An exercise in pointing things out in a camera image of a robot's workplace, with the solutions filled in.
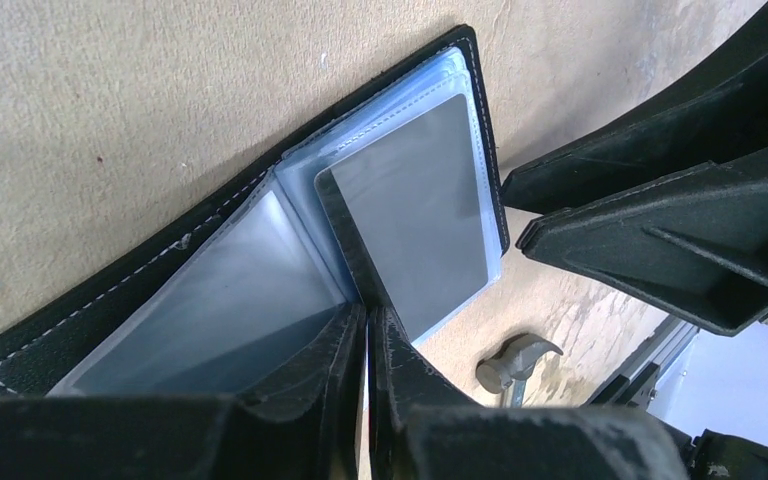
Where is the black handled hammer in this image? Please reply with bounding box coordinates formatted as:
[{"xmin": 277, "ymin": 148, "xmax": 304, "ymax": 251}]
[{"xmin": 475, "ymin": 333, "xmax": 564, "ymax": 408}]

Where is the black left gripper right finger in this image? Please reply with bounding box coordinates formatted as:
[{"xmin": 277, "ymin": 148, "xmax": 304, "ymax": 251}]
[{"xmin": 367, "ymin": 307, "xmax": 688, "ymax": 479}]

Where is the black credit card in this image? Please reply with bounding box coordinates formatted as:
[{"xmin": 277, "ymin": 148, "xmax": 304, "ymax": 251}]
[{"xmin": 314, "ymin": 94, "xmax": 500, "ymax": 342}]

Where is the aluminium frame rail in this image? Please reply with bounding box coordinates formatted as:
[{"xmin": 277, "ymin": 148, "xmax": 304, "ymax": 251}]
[{"xmin": 586, "ymin": 316, "xmax": 700, "ymax": 420}]

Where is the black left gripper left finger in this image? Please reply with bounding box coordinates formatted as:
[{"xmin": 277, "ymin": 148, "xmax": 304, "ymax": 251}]
[{"xmin": 0, "ymin": 304, "xmax": 366, "ymax": 479}]

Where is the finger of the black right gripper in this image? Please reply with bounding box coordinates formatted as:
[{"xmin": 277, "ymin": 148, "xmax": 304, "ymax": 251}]
[
  {"xmin": 517, "ymin": 147, "xmax": 768, "ymax": 336},
  {"xmin": 502, "ymin": 2, "xmax": 768, "ymax": 214}
]

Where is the black card holder wallet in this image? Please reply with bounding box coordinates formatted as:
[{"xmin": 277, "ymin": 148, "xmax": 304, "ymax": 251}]
[{"xmin": 0, "ymin": 24, "xmax": 510, "ymax": 398}]

